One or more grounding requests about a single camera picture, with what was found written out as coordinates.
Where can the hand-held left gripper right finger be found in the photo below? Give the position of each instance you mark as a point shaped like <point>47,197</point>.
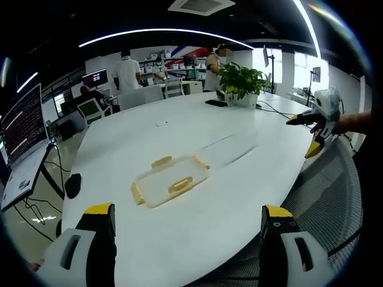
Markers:
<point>272,257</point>

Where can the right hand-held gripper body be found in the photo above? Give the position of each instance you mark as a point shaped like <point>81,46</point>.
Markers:
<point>328,103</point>

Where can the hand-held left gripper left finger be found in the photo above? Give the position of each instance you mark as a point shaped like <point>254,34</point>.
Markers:
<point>89,254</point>

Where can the clear lid with plastic buckles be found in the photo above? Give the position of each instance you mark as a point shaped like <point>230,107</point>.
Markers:
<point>170,179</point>

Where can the person's right hand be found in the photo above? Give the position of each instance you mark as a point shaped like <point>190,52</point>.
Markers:
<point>330,123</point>

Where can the device on tripod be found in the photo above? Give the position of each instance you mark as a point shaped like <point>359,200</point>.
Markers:
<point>315,77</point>

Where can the grey mesh chair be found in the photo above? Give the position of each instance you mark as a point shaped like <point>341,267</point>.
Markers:
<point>326,191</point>

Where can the black computer mouse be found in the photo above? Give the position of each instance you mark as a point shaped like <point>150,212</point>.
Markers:
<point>73,186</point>

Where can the monitor on pole stand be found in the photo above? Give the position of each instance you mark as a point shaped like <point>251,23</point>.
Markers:
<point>266,56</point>

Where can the green potted plant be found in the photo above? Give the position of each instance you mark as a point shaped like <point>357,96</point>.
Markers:
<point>239,79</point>

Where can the black phone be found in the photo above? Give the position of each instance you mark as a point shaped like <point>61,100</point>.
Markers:
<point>216,103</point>

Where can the white office chair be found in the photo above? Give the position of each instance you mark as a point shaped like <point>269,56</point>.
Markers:
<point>174,87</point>
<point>140,97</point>
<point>92,110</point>

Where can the storage shelf with boxes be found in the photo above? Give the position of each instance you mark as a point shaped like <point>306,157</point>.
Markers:
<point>179,61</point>

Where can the open laptop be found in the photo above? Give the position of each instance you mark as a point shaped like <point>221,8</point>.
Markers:
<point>22,128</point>

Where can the ceiling air vent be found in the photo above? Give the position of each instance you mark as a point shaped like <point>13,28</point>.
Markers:
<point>201,5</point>

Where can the curved ceiling light strip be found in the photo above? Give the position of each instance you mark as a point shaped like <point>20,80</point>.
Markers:
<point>155,32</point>

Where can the black monitor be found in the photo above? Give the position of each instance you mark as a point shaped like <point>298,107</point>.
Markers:
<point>95,78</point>

